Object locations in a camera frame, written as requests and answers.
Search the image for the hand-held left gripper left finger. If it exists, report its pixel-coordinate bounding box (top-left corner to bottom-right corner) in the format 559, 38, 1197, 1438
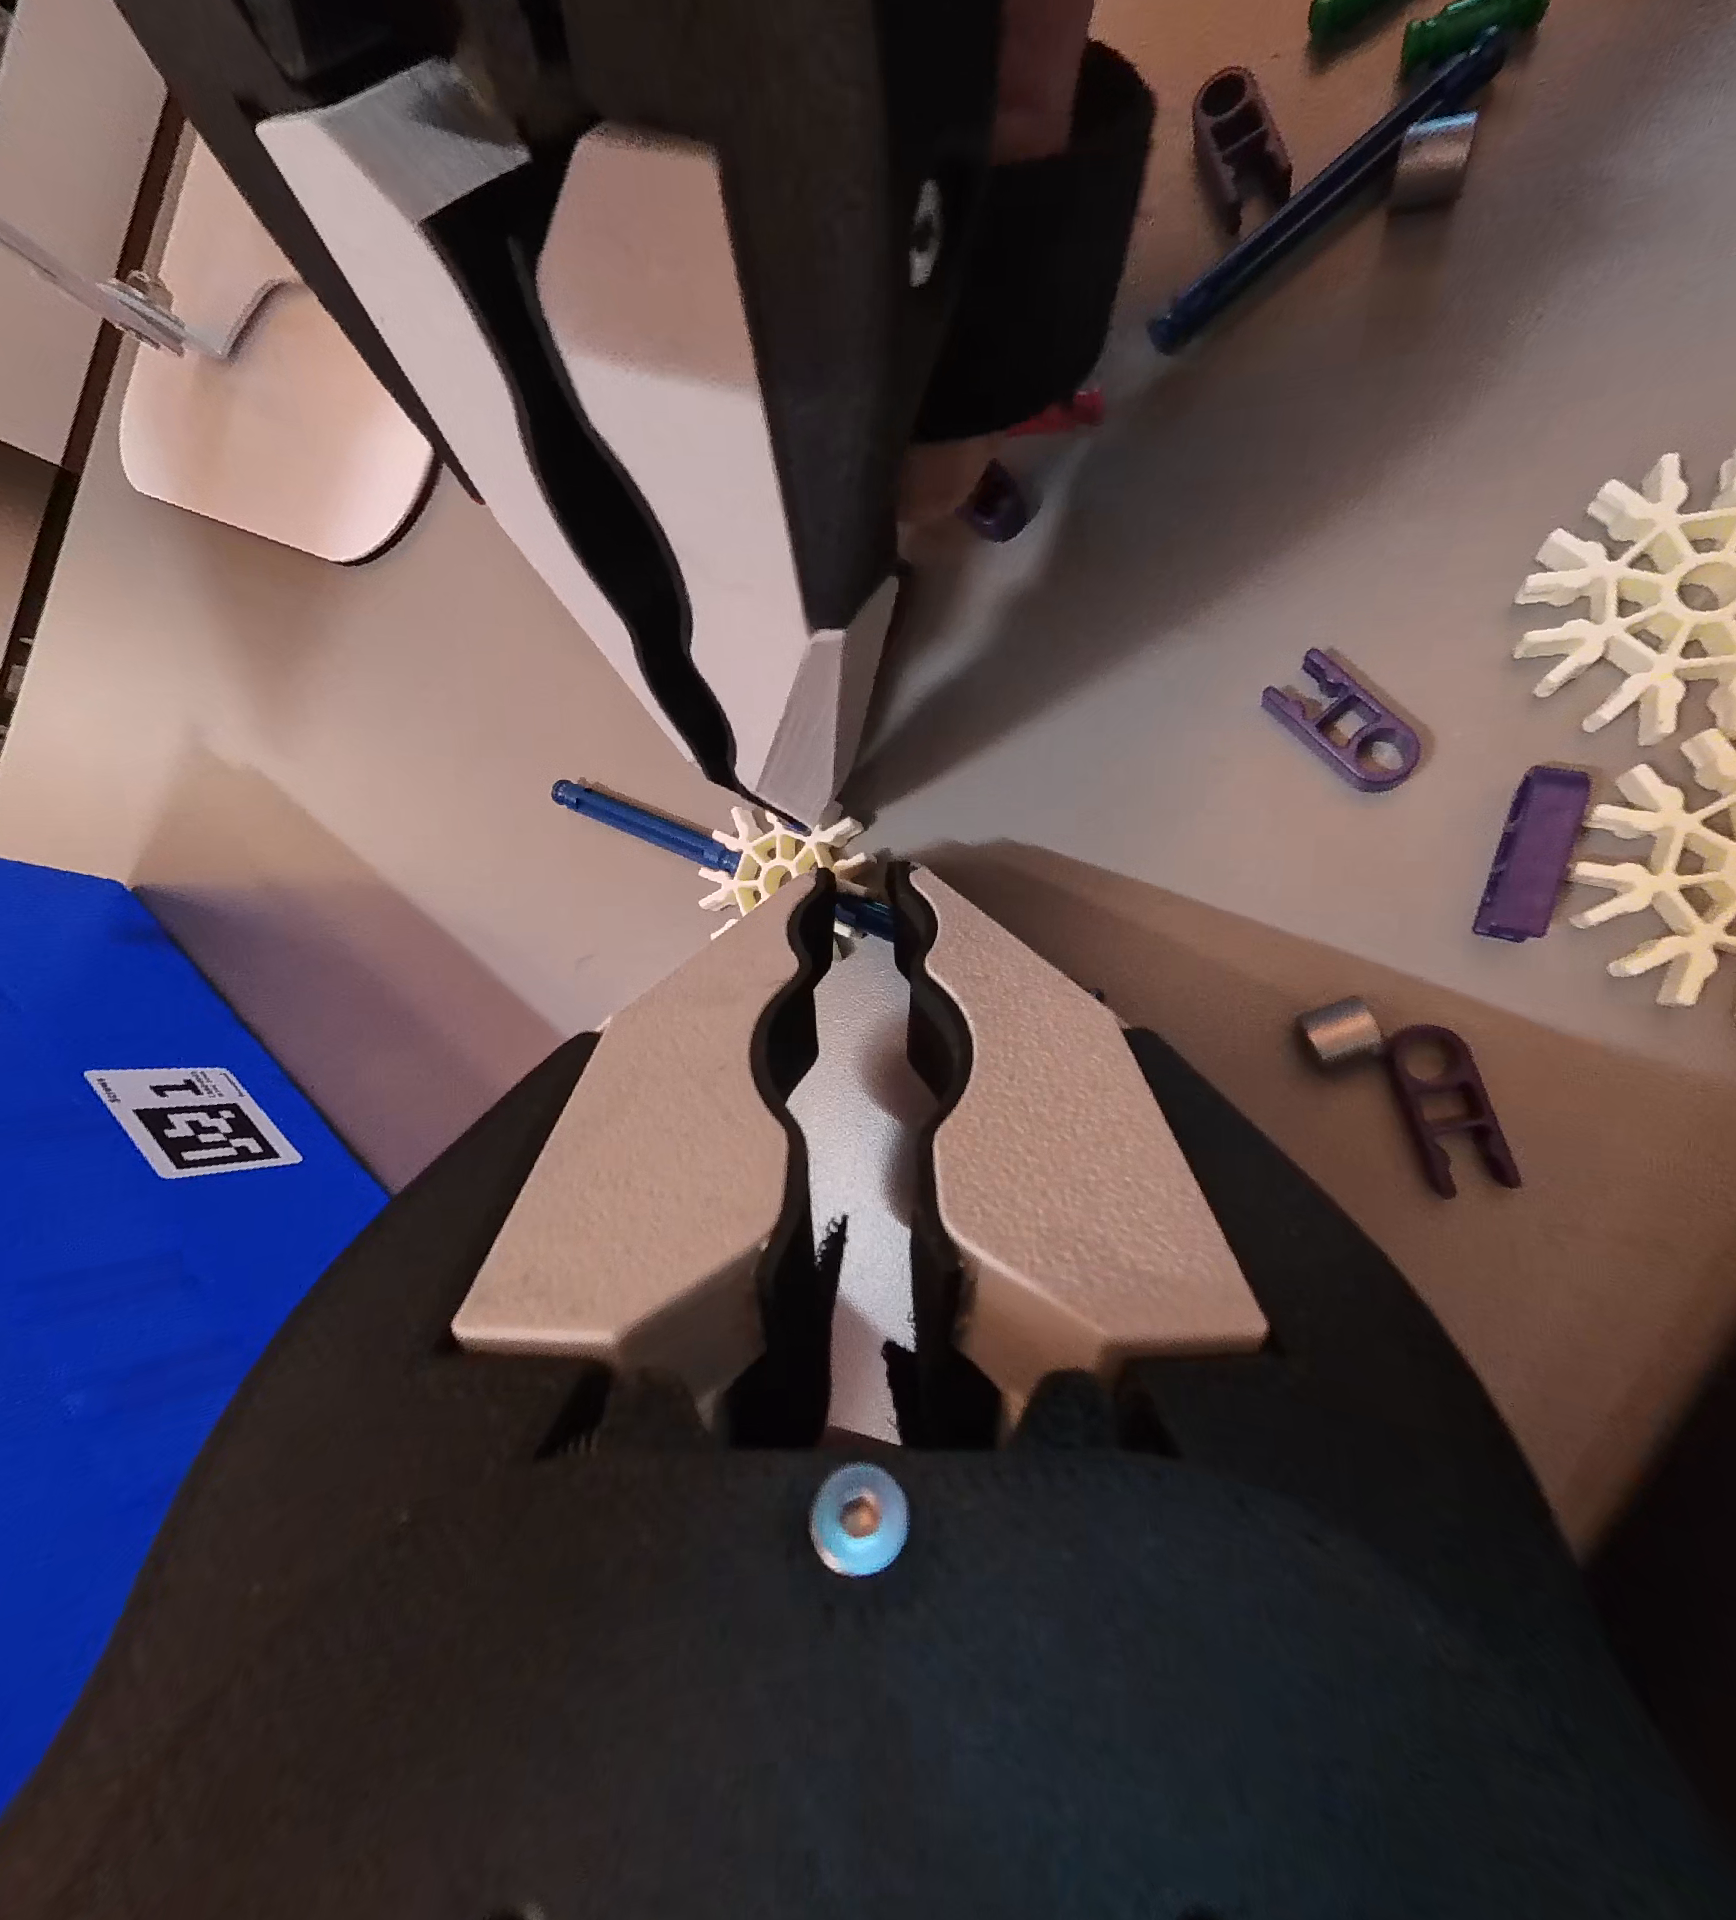
451, 871, 843, 1425

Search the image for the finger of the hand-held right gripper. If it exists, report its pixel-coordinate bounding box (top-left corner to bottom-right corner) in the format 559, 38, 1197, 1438
254, 67, 741, 787
540, 128, 895, 821

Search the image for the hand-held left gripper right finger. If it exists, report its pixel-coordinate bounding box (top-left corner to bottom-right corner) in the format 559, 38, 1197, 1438
887, 863, 1272, 1425

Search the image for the grey toy spacer ring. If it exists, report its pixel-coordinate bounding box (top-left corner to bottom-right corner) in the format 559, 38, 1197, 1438
1388, 112, 1477, 210
1298, 1003, 1388, 1081

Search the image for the blue storage bin with tag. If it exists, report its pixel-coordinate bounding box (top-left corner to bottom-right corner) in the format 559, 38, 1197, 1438
0, 841, 390, 1906

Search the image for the person's right hand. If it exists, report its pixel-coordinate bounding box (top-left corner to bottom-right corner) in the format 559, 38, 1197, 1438
895, 0, 1102, 533

